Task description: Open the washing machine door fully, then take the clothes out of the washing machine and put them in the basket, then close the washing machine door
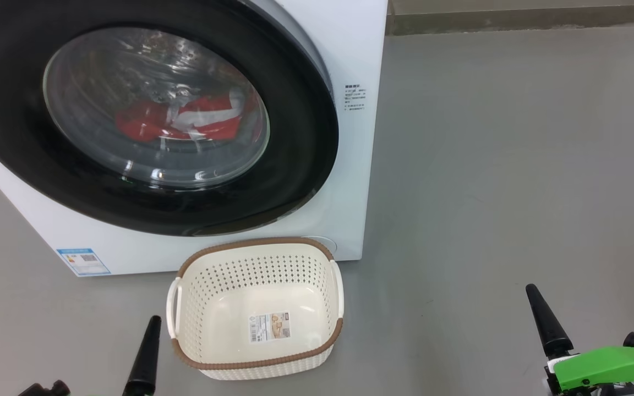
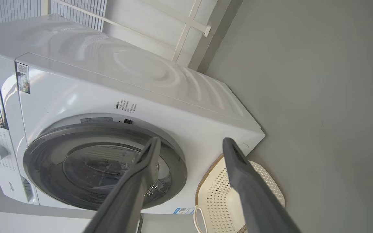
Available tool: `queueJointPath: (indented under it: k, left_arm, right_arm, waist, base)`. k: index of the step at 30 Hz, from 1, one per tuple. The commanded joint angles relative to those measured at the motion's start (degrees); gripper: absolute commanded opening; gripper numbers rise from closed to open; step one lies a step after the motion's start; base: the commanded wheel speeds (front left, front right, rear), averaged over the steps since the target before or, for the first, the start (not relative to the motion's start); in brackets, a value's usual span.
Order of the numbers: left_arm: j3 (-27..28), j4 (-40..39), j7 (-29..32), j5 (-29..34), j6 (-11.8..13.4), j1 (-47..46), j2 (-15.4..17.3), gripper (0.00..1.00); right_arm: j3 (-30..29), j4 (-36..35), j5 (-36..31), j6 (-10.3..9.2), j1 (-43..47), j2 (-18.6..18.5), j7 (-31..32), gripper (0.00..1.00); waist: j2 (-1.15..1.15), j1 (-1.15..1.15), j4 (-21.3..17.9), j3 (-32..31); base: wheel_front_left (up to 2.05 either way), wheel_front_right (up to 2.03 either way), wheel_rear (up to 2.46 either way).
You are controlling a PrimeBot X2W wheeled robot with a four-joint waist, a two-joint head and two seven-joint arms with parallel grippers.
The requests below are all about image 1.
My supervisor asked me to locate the red and white garment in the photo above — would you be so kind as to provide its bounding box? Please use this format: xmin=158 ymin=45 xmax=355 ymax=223
xmin=115 ymin=88 xmax=246 ymax=142

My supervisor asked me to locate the blue energy label sticker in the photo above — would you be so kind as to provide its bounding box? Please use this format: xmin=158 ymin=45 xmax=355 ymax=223
xmin=56 ymin=248 xmax=112 ymax=277

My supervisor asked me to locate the white printed product label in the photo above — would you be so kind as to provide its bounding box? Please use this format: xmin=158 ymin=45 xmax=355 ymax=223
xmin=249 ymin=312 xmax=291 ymax=344

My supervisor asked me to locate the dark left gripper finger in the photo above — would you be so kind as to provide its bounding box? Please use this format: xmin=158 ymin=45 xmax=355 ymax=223
xmin=123 ymin=315 xmax=162 ymax=396

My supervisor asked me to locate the round white filter cover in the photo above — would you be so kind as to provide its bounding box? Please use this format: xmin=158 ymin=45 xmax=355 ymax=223
xmin=302 ymin=236 xmax=337 ymax=260

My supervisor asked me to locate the dark brown curved object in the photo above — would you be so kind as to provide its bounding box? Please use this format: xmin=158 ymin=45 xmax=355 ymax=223
xmin=0 ymin=0 xmax=340 ymax=237

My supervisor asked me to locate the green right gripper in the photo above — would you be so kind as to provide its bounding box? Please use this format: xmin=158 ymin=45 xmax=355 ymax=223
xmin=526 ymin=283 xmax=634 ymax=396

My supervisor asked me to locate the white washing machine body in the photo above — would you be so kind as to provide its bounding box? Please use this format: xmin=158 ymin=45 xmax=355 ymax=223
xmin=0 ymin=0 xmax=389 ymax=277

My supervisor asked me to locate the cream basket with brown rim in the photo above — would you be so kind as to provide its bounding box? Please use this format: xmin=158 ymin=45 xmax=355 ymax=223
xmin=166 ymin=237 xmax=345 ymax=381

